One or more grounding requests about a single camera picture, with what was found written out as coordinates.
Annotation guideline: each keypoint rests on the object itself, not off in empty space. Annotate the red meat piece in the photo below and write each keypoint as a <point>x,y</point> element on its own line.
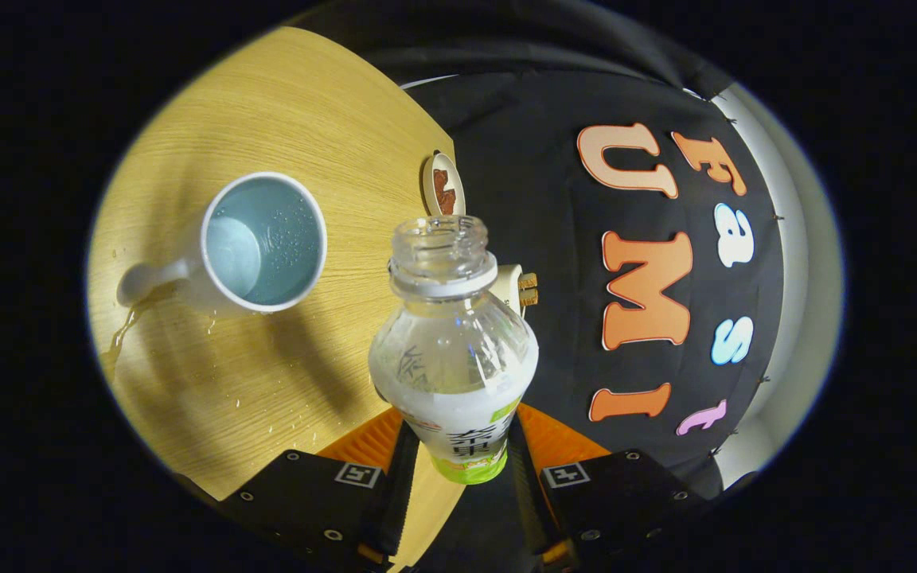
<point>447,203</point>
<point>441,180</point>

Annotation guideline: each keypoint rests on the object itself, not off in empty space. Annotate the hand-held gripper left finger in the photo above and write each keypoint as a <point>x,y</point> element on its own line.
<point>401,509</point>

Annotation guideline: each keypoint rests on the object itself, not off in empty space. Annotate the white cup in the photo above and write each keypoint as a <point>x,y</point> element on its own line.
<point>267,239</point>

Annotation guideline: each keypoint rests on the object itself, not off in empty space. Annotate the toast bread slice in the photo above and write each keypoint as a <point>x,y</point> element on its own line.
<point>528,298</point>
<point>528,280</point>

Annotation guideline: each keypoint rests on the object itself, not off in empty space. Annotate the clear juice bottle green label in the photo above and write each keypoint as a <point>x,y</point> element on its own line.
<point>454,358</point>

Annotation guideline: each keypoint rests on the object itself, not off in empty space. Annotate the white toaster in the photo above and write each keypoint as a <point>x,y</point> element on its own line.
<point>509,286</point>

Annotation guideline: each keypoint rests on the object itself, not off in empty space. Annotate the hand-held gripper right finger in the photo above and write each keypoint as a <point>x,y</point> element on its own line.
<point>528,497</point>

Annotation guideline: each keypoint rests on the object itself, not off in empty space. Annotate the wooden table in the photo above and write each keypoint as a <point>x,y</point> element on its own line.
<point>283,103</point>

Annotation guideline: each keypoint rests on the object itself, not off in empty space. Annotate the beige oval plate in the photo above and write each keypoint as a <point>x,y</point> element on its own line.
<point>429,179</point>

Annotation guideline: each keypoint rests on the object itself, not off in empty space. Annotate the spilled juice puddle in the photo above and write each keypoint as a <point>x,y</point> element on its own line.
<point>128,322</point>

